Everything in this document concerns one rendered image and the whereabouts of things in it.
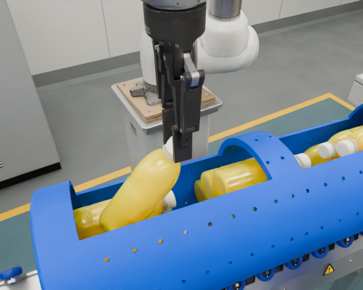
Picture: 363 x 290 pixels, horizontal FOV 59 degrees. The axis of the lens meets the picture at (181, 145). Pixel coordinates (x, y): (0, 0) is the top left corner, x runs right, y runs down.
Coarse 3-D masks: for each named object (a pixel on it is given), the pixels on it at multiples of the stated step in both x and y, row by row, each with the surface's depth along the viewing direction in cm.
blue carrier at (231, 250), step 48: (240, 144) 66; (288, 144) 86; (48, 192) 55; (96, 192) 70; (192, 192) 81; (240, 192) 55; (288, 192) 57; (336, 192) 60; (48, 240) 47; (96, 240) 48; (144, 240) 50; (192, 240) 52; (240, 240) 54; (288, 240) 58; (336, 240) 66; (48, 288) 45; (96, 288) 47; (144, 288) 50; (192, 288) 54
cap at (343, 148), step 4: (344, 140) 73; (348, 140) 72; (336, 144) 74; (340, 144) 73; (344, 144) 72; (348, 144) 71; (352, 144) 72; (336, 148) 74; (340, 148) 73; (344, 148) 72; (348, 148) 71; (352, 148) 71; (340, 152) 74; (344, 152) 72; (348, 152) 71; (352, 152) 71
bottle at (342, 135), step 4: (352, 128) 83; (356, 128) 82; (340, 132) 81; (344, 132) 80; (348, 132) 80; (352, 132) 80; (332, 136) 81; (336, 136) 80; (340, 136) 79; (344, 136) 79; (348, 136) 79; (328, 140) 82; (332, 140) 80; (336, 140) 79; (340, 140) 79; (332, 144) 79; (336, 152) 79; (332, 156) 80; (336, 156) 80; (340, 156) 80
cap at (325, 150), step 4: (320, 144) 80; (324, 144) 79; (328, 144) 79; (320, 148) 80; (324, 148) 79; (328, 148) 78; (332, 148) 78; (320, 152) 81; (324, 152) 79; (328, 152) 78; (332, 152) 78; (320, 156) 81; (324, 156) 80; (328, 156) 79
